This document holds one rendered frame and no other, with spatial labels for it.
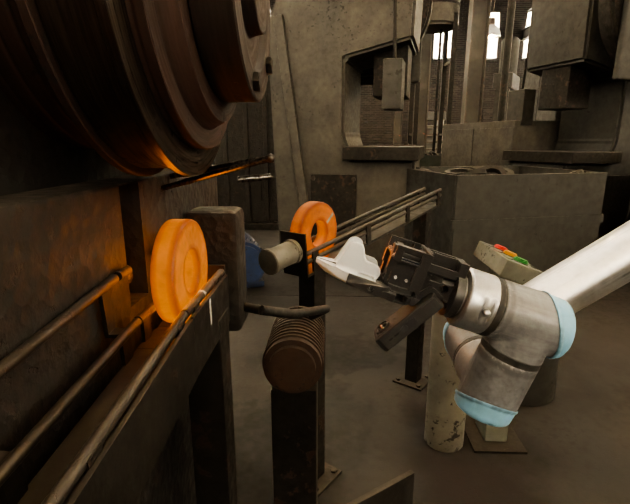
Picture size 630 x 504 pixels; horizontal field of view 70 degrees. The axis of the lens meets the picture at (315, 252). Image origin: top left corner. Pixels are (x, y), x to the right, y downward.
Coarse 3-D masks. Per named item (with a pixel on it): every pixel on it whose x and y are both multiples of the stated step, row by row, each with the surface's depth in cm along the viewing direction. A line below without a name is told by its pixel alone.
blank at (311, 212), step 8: (304, 208) 106; (312, 208) 106; (320, 208) 108; (328, 208) 111; (296, 216) 105; (304, 216) 104; (312, 216) 106; (320, 216) 109; (328, 216) 112; (296, 224) 104; (304, 224) 104; (312, 224) 107; (320, 224) 112; (328, 224) 112; (336, 224) 115; (296, 232) 104; (304, 232) 105; (320, 232) 113; (328, 232) 113; (336, 232) 116; (320, 240) 113; (328, 240) 113; (328, 248) 114
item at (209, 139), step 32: (128, 0) 39; (160, 0) 41; (160, 32) 42; (192, 32) 46; (160, 64) 42; (192, 64) 46; (160, 96) 45; (192, 96) 49; (192, 128) 52; (224, 128) 68
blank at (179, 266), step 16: (176, 224) 63; (192, 224) 66; (160, 240) 60; (176, 240) 60; (192, 240) 66; (160, 256) 59; (176, 256) 60; (192, 256) 69; (160, 272) 59; (176, 272) 60; (192, 272) 70; (160, 288) 59; (176, 288) 60; (192, 288) 68; (160, 304) 60; (176, 304) 61
